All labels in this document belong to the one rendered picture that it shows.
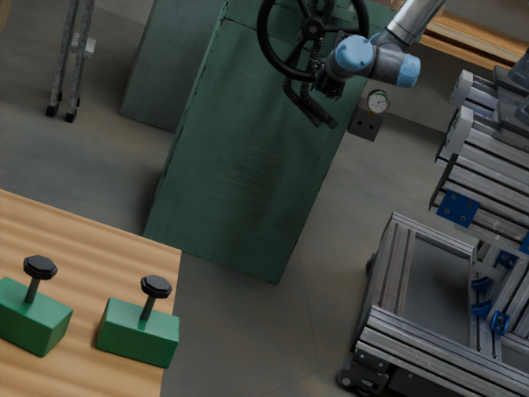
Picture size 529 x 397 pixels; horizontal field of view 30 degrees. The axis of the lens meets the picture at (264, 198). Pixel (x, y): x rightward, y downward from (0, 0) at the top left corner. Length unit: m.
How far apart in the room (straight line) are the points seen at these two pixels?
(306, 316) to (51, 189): 0.87
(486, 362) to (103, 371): 1.43
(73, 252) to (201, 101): 1.23
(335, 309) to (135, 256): 1.41
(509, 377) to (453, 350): 0.16
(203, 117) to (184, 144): 0.10
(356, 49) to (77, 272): 0.90
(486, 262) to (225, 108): 0.85
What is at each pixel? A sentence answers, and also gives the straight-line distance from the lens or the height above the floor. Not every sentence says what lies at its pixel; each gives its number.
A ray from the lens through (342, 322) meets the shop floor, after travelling 2.98.
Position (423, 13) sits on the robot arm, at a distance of 2.35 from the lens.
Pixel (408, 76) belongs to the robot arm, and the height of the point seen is 0.85.
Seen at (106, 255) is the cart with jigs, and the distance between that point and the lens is 1.67.
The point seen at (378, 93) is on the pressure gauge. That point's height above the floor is 0.68.
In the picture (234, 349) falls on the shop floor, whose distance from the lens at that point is 2.62.
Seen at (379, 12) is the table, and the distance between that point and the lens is 2.75.
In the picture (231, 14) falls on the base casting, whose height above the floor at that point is 0.73.
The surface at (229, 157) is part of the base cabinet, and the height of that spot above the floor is 0.34.
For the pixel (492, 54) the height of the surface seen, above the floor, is 0.56.
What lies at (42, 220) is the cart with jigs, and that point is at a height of 0.53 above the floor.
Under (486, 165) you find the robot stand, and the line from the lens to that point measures 2.50.
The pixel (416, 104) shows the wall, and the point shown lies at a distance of 5.47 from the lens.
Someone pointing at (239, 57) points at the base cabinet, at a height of 0.62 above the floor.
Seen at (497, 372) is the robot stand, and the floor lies 0.22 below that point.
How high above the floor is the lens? 1.30
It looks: 21 degrees down
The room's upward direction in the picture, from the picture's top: 23 degrees clockwise
